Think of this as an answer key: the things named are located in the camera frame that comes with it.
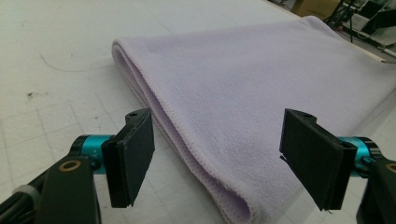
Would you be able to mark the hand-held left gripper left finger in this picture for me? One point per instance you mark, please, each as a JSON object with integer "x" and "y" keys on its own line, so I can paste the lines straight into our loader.
{"x": 130, "y": 161}

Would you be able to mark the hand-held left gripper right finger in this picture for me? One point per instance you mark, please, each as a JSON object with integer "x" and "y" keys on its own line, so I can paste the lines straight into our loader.
{"x": 314, "y": 158}

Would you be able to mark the lilac printed cloth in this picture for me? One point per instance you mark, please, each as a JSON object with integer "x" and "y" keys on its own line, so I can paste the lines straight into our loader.
{"x": 249, "y": 77}

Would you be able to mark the black tripod stand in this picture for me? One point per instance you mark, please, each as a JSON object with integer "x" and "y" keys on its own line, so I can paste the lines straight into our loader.
{"x": 351, "y": 28}

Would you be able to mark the white grid mat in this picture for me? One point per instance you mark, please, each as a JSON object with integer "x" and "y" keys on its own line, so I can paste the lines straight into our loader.
{"x": 62, "y": 31}

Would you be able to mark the small cardboard box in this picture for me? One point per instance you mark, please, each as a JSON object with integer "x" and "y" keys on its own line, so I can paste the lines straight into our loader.
{"x": 314, "y": 7}

